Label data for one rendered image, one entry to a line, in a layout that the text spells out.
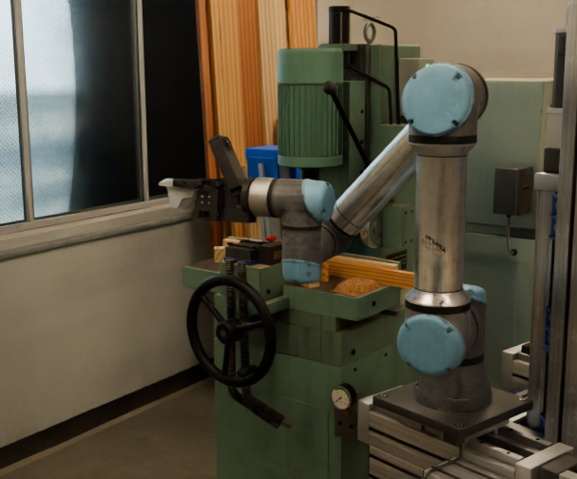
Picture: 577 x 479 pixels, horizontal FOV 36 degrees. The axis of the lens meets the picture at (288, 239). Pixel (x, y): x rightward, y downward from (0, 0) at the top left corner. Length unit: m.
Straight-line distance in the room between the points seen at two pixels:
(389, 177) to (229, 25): 2.35
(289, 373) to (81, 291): 1.39
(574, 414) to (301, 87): 1.07
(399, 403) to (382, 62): 1.08
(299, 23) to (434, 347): 3.02
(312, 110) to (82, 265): 1.52
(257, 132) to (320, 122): 1.81
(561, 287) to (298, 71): 0.94
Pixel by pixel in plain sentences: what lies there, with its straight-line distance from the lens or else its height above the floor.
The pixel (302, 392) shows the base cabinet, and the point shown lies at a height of 0.62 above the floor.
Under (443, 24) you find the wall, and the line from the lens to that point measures 4.80.
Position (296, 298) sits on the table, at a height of 0.87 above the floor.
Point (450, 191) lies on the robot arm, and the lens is 1.51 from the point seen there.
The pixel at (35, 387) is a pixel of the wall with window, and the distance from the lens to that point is 3.50.
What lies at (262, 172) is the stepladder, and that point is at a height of 1.08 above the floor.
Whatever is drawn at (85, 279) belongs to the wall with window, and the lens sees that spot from 3.56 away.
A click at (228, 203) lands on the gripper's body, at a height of 1.20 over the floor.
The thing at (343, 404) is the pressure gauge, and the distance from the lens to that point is 2.20.
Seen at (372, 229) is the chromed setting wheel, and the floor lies 1.02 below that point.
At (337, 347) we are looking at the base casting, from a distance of 2.24.
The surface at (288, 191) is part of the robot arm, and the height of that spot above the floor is 1.23.
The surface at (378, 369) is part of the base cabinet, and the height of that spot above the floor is 0.66.
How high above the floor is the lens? 1.46
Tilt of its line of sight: 11 degrees down
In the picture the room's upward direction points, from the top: straight up
